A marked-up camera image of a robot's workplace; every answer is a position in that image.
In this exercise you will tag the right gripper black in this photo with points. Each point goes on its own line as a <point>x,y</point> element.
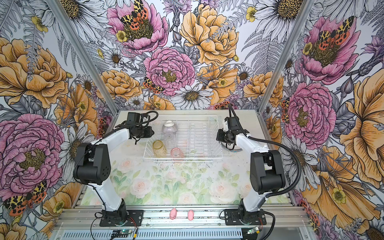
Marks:
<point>219,136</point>

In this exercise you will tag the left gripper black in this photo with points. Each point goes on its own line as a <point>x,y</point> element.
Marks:
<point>149,133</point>

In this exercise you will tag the yellow glass cup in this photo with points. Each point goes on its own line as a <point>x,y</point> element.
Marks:
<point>159,149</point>

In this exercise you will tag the pink glass cup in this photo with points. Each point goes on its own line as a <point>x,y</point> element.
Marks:
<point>177,154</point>

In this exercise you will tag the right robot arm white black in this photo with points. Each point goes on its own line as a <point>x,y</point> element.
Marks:
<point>266,173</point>

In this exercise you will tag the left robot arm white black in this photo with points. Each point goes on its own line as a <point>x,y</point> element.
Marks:
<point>93,166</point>

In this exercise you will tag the striped grey bowl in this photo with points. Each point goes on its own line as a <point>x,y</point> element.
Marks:
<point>170,126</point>

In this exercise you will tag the clear glass cup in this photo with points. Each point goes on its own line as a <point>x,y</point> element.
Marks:
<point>170,137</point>

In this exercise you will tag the right pink clip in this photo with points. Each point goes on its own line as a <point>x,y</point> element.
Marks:
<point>191,215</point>

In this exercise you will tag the pink clip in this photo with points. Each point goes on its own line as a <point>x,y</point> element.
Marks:
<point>191,215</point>
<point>173,214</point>

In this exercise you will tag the left pink clip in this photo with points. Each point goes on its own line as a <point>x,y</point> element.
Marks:
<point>173,214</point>

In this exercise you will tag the right circuit board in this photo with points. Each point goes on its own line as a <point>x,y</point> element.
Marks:
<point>255,230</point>

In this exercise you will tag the green circuit board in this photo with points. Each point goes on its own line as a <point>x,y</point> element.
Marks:
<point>125,233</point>

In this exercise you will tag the white wire dish rack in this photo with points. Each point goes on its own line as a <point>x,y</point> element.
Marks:
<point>196,137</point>

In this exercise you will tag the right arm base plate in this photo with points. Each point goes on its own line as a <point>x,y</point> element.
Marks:
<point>234,217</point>

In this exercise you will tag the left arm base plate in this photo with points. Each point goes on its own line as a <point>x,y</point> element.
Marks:
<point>129,218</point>

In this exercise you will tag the aluminium front rail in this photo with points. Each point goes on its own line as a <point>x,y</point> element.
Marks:
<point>284,222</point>

